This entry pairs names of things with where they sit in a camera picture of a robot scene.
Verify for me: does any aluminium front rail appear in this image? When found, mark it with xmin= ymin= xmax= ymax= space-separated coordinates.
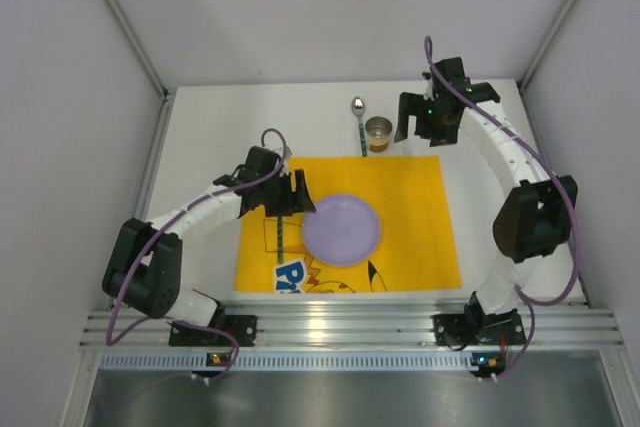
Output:
xmin=79 ymin=299 xmax=624 ymax=351

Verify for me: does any grey slotted cable duct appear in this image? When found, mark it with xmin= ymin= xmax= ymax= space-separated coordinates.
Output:
xmin=99 ymin=351 xmax=504 ymax=372

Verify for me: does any aluminium frame post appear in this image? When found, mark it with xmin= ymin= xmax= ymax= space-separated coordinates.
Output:
xmin=516 ymin=0 xmax=580 ymax=93
xmin=102 ymin=0 xmax=168 ymax=99

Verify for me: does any spoon with green handle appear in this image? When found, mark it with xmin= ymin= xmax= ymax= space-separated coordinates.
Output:
xmin=351 ymin=96 xmax=368 ymax=157

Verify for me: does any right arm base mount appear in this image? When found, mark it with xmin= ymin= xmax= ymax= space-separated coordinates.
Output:
xmin=432 ymin=293 xmax=526 ymax=351

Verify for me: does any fork with green handle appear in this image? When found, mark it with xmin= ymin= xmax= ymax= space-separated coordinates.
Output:
xmin=276 ymin=216 xmax=284 ymax=265

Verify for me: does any small metal cup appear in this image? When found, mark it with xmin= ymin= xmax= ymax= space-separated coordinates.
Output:
xmin=364 ymin=116 xmax=393 ymax=153

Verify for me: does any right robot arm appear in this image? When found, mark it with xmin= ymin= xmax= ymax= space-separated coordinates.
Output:
xmin=394 ymin=57 xmax=578 ymax=315

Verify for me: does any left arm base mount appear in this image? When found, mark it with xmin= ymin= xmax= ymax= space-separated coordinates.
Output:
xmin=169 ymin=314 xmax=258 ymax=347

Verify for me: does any purple plastic plate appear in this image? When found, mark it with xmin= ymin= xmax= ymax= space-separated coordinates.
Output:
xmin=301 ymin=194 xmax=382 ymax=267

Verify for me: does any left aluminium frame post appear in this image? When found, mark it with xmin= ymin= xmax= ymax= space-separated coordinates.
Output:
xmin=102 ymin=0 xmax=168 ymax=99

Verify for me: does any right aluminium frame post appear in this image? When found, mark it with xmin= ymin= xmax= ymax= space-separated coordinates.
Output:
xmin=516 ymin=0 xmax=580 ymax=93

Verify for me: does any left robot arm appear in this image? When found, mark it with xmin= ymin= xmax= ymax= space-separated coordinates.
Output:
xmin=102 ymin=146 xmax=315 ymax=327

